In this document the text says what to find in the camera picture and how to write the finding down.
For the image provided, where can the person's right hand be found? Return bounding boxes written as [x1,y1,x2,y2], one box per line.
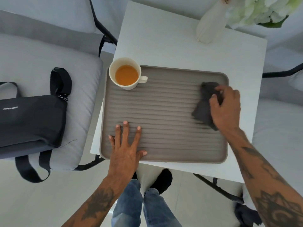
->
[209,85,241,132]

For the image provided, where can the person's left hand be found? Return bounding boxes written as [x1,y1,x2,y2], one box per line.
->
[108,121,148,179]

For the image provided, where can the dark grey cleaning cloth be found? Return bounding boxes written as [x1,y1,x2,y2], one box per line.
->
[191,82,224,131]

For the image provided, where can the grey ribbed tray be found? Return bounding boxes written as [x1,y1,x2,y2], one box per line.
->
[99,65,229,164]

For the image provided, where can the person's right forearm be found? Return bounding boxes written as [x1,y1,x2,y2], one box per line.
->
[222,127,303,227]

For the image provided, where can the person's left forearm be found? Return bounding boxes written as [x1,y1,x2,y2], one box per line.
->
[62,174,134,227]

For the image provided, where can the black shoulder bag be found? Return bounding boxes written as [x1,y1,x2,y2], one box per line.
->
[0,67,72,183]

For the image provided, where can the blue jeans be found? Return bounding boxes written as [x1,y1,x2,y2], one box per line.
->
[111,179,183,227]

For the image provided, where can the orange tea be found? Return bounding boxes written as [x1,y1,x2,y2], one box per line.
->
[115,65,139,86]

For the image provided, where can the white cup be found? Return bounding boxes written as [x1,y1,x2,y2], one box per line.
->
[109,57,148,90]

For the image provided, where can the white vase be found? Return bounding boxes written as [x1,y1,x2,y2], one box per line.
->
[196,0,231,44]

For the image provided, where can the white flowers bunch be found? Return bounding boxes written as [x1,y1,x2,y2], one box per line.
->
[225,0,303,29]

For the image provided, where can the dark crumpled fabric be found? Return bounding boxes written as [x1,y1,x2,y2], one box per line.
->
[234,202,263,227]

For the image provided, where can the grey cushioned chair black frame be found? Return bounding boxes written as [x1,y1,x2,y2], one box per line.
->
[193,46,303,227]
[0,0,118,172]

